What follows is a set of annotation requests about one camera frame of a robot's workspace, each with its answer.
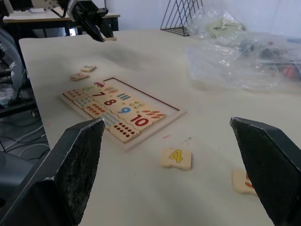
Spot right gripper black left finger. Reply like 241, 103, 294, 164
0, 118, 105, 226

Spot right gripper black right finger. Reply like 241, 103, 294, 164
230, 116, 301, 226

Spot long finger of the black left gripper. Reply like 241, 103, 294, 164
97, 20, 115, 39
80, 17, 105, 43

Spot wooden tile orange number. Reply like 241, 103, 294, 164
232, 168, 258, 195

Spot wooden tile pink number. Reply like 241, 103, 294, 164
70, 73, 91, 82

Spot wooden number puzzle board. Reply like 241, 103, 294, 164
59, 76, 188, 153

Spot wooden tile red seven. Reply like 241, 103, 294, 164
90, 90, 108, 100

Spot wooden tile orange dots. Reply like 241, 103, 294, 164
84, 103, 106, 116

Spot wooden tile small red dots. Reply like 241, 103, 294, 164
63, 89, 82, 100

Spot wooden tile ten red dots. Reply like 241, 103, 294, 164
109, 121, 141, 144

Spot wooden tile light blue dots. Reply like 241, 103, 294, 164
73, 97, 94, 108

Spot wooden tile blue bars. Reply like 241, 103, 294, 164
116, 92, 132, 101

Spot wooden tile red eight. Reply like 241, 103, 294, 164
100, 97, 121, 108

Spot wooden tile blue nine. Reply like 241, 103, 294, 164
114, 105, 136, 118

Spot wooden tile yellow green pictures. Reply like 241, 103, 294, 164
127, 99, 146, 111

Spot grey rounded machine body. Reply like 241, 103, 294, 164
0, 25, 30, 106

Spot wooden tile yellow four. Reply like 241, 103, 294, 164
159, 147, 192, 171

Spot wooden tile orange carrots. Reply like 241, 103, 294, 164
140, 108, 166, 120

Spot clear plastic bag with items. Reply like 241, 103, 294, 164
185, 10, 301, 92

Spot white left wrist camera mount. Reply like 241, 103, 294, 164
66, 0, 79, 22

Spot white cable on floor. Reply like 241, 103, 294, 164
3, 124, 50, 156

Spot background table dark frame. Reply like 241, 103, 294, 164
2, 13, 121, 38

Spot black wire rack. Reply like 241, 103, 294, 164
160, 0, 206, 37

